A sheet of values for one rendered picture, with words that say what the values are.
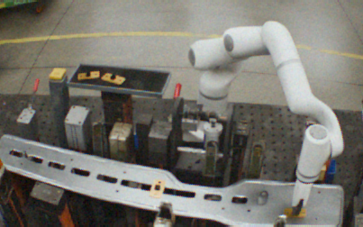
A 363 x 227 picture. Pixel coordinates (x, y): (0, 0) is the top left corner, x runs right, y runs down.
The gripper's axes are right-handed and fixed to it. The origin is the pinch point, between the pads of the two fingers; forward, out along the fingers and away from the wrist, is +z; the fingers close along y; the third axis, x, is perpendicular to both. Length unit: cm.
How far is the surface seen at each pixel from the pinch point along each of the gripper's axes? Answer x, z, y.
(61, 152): -84, 3, -12
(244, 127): -23.3, -8.7, -26.5
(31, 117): -103, -3, -21
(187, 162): -40.7, 6.6, -23.3
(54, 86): -96, -8, -35
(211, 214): -28.1, 3.4, 2.9
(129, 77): -65, -13, -40
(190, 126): -39.7, -10.9, -20.7
